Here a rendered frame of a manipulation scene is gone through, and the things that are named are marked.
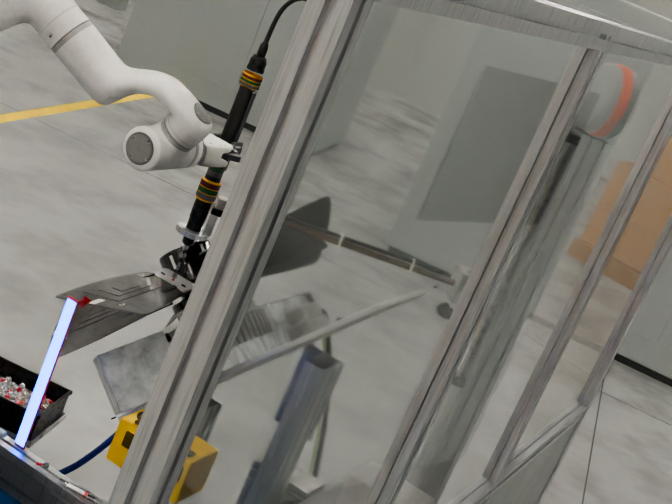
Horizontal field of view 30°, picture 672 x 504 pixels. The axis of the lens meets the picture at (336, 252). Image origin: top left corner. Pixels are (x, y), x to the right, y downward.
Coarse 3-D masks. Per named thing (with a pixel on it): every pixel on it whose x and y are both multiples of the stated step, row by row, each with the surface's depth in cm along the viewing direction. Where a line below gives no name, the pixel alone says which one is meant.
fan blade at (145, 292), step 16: (144, 272) 266; (80, 288) 256; (96, 288) 255; (112, 288) 255; (128, 288) 256; (144, 288) 258; (160, 288) 261; (176, 288) 264; (96, 304) 246; (112, 304) 246; (144, 304) 250; (160, 304) 253
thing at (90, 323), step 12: (84, 312) 283; (96, 312) 280; (108, 312) 279; (120, 312) 277; (72, 324) 281; (84, 324) 279; (96, 324) 277; (108, 324) 276; (120, 324) 275; (72, 336) 277; (84, 336) 275; (96, 336) 274; (72, 348) 273
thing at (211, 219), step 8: (216, 200) 264; (224, 200) 262; (216, 208) 262; (208, 216) 264; (216, 216) 263; (184, 224) 265; (208, 224) 264; (184, 232) 262; (192, 232) 263; (200, 232) 265; (208, 232) 264; (200, 240) 263
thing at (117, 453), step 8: (128, 416) 228; (136, 416) 230; (120, 424) 227; (128, 424) 227; (136, 424) 227; (120, 432) 227; (112, 440) 229; (120, 440) 228; (112, 448) 229; (120, 448) 228; (112, 456) 229; (120, 456) 228; (120, 464) 228
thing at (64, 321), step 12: (72, 312) 237; (60, 324) 238; (60, 336) 238; (48, 360) 240; (48, 372) 240; (36, 384) 242; (36, 396) 242; (36, 408) 242; (24, 420) 244; (24, 432) 244
